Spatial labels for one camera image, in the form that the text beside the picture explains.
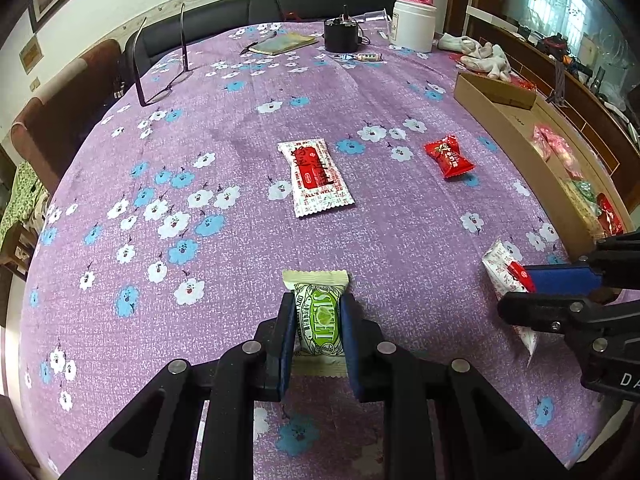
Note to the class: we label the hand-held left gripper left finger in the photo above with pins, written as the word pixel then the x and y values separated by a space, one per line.
pixel 286 345

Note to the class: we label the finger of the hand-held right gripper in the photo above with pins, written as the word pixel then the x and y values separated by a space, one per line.
pixel 565 277
pixel 540 310

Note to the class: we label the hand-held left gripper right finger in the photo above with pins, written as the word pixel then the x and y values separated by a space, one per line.
pixel 352 350

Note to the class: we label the green cream snack packet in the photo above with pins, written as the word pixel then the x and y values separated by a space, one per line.
pixel 320 317

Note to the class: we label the white red snack packet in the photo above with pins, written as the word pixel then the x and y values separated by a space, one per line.
pixel 502 270
pixel 315 180

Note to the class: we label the shallow cardboard box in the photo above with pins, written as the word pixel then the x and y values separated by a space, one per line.
pixel 515 130

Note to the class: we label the small green snack packet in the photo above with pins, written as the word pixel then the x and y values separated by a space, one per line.
pixel 585 191

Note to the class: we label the small red snack packet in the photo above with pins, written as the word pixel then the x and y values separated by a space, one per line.
pixel 450 156

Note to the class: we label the dark acrylic stand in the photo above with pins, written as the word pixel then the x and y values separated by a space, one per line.
pixel 560 80

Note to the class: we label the red black device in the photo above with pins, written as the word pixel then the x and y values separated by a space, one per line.
pixel 555 45

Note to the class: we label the purple floral tablecloth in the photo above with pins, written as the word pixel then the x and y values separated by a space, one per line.
pixel 225 120

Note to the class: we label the white work gloves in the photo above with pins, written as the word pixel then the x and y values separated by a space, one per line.
pixel 480 52

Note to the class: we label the small white tube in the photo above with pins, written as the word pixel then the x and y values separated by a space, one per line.
pixel 367 56

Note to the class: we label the white plastic jar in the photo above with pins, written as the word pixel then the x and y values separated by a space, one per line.
pixel 412 25

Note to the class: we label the dark pen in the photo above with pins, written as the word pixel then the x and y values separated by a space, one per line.
pixel 250 48

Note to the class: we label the yellow notebook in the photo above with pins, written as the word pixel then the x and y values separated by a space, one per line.
pixel 287 44

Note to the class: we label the green patterned cloth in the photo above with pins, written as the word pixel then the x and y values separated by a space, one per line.
pixel 17 195

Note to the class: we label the black round container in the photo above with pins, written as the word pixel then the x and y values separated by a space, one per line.
pixel 341 35

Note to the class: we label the black eyeglasses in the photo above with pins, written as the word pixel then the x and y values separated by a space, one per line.
pixel 184 40

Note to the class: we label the brown leather chair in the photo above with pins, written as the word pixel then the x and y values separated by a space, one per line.
pixel 65 110

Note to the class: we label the clear plastic cup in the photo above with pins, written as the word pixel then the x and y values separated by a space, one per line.
pixel 372 16

